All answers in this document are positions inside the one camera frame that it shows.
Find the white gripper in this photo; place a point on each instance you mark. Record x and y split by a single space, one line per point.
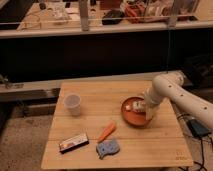
152 99

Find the white plastic bottle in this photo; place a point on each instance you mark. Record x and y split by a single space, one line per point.
136 106

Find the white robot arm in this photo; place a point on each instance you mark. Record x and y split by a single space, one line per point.
170 86

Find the orange ceramic bowl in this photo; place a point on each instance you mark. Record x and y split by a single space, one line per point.
133 118

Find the orange carrot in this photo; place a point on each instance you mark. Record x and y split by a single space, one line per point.
108 130

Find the black power adapter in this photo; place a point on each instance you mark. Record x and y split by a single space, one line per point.
197 129

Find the translucent plastic cup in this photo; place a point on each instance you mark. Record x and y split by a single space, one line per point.
72 104

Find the black and white box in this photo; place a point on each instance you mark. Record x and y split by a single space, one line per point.
73 143

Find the orange object on shelf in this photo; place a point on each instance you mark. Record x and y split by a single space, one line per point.
135 13

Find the black bag on shelf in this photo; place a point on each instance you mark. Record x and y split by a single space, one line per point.
112 17

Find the metal rail beam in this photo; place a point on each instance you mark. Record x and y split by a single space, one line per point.
50 88

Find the metal shelf post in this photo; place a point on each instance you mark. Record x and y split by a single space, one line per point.
83 9

